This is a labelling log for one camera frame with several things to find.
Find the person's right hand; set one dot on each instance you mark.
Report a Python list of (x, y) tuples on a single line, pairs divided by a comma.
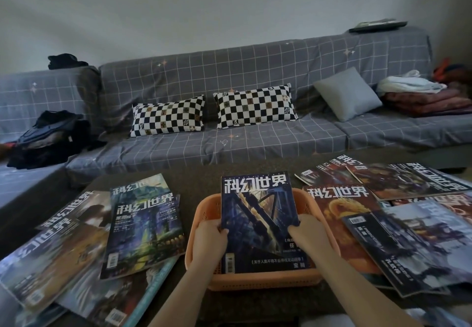
[(313, 236)]

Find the person's left hand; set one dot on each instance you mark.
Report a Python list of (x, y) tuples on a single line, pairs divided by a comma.
[(208, 245)]

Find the dark blue structure cover magazine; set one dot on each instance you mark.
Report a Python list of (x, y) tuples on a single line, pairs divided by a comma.
[(258, 220)]

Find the green city cover magazine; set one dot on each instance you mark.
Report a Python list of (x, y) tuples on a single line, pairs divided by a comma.
[(147, 234)]

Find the orange plastic basket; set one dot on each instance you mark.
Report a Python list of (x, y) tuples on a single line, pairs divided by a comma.
[(265, 281)]

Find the teal mountain cover magazine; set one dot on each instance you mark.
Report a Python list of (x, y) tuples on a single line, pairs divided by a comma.
[(147, 188)]

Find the pile of assorted magazines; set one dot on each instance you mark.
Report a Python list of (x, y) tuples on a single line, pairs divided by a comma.
[(398, 183)]

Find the dark silhouette cover magazine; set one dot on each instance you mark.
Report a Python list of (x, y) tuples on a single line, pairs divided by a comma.
[(92, 209)]

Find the brown planet cover magazine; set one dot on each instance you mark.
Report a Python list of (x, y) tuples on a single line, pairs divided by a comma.
[(55, 260)]

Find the person's right forearm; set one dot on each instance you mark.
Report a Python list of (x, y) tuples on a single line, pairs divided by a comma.
[(361, 290)]

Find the person's left forearm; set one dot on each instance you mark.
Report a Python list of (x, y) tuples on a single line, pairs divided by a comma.
[(184, 297)]

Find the dark stone table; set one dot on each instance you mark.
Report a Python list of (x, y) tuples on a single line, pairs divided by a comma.
[(199, 183)]

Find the black white checkered pillow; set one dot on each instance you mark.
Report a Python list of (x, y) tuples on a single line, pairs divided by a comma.
[(256, 106), (167, 116)]

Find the plain grey cushion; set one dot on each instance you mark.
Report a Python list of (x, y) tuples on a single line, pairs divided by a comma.
[(346, 94)]

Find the dark red folded blanket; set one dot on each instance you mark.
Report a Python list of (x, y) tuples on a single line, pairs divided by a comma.
[(427, 103)]

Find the white folded cloth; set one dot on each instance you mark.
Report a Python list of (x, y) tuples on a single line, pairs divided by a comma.
[(405, 84)]

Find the grey plaid covered sofa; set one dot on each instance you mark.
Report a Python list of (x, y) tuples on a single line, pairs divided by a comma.
[(239, 68)]

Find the heap of dark clothes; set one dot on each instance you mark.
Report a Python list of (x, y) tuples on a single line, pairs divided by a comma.
[(55, 142)]

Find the orange red fabric item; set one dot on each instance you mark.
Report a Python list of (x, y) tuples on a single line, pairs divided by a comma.
[(448, 70)]

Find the black flat tray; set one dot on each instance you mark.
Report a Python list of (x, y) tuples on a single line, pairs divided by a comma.
[(380, 26)]

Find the small black garment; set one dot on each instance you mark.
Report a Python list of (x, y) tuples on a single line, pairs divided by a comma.
[(66, 61)]

